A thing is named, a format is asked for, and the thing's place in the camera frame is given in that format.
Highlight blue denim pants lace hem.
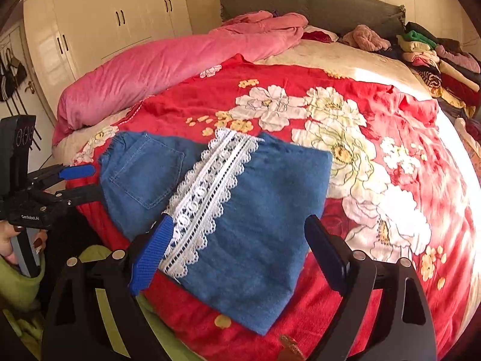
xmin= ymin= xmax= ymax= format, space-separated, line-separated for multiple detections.
xmin=99 ymin=128 xmax=332 ymax=335

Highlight left hand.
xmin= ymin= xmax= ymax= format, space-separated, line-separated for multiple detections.
xmin=0 ymin=219 xmax=48 ymax=266

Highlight green fleece sleeve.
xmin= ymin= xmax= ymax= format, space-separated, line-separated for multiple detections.
xmin=1 ymin=241 xmax=201 ymax=360

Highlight pink quilt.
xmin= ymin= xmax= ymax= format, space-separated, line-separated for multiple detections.
xmin=52 ymin=11 xmax=308 ymax=145

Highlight red floral bedspread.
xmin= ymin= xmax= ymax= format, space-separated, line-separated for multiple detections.
xmin=72 ymin=55 xmax=480 ymax=360

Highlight cream wardrobe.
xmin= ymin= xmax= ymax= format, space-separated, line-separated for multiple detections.
xmin=22 ymin=0 xmax=191 ymax=110

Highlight pile of folded clothes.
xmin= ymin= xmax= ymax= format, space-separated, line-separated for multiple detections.
xmin=396 ymin=22 xmax=480 ymax=120

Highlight pink fuzzy garment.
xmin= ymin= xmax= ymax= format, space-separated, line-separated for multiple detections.
xmin=340 ymin=24 xmax=391 ymax=52

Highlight grey headboard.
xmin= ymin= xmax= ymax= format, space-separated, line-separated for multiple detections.
xmin=219 ymin=0 xmax=405 ymax=38

